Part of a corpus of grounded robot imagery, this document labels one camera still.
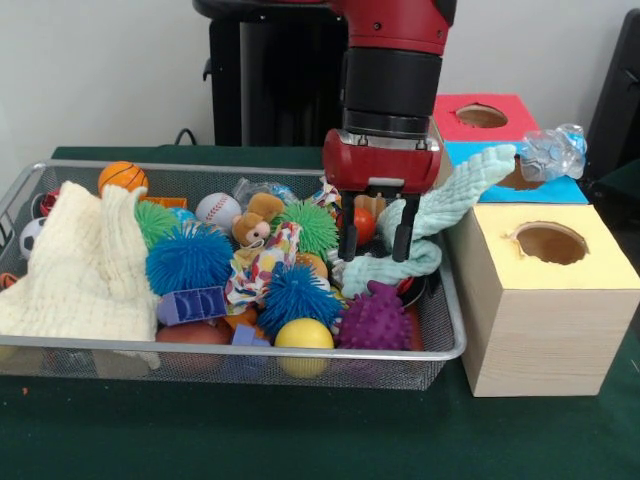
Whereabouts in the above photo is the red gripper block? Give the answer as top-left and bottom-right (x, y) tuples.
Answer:
(322, 128), (444, 264)

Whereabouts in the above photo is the orange toy basketball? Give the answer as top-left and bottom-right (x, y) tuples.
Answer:
(98, 160), (150, 197)

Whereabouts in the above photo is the white toy baseball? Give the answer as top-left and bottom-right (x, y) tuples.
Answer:
(195, 192), (243, 226)

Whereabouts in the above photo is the crushed clear plastic bottle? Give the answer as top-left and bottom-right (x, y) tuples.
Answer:
(519, 123), (589, 180)

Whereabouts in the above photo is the purple spiky ball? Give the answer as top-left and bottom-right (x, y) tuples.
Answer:
(333, 281), (415, 351)

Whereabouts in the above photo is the black cable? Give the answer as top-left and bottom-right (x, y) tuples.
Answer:
(173, 128), (216, 147)

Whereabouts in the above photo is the orange smooth ball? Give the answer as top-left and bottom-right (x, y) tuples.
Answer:
(353, 207), (378, 246)

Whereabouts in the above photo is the blue rubber koosh ball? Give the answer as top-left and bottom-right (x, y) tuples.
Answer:
(257, 263), (345, 339)
(145, 222), (235, 296)

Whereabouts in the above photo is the clear mesh bin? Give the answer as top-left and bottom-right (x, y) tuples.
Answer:
(0, 158), (469, 392)

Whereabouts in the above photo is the cream waffle cloth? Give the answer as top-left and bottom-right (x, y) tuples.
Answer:
(0, 180), (162, 371)

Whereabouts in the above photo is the green rubber koosh ball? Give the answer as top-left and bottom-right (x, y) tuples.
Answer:
(272, 199), (341, 262)

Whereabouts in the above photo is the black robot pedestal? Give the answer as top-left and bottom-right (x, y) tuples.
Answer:
(192, 0), (351, 148)

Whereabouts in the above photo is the brown plush monkey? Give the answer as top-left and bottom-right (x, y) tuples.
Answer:
(230, 192), (285, 249)

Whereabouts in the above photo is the wooden box with three holes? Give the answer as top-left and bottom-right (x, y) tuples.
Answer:
(429, 92), (640, 399)

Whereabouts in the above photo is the dark green table cloth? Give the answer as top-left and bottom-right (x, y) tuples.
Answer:
(589, 159), (640, 221)
(0, 144), (640, 480)

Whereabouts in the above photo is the yellow smooth ball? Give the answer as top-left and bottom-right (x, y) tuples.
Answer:
(274, 317), (335, 379)

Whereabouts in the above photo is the mint green waffle cloth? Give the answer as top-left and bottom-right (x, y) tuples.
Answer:
(342, 144), (519, 299)

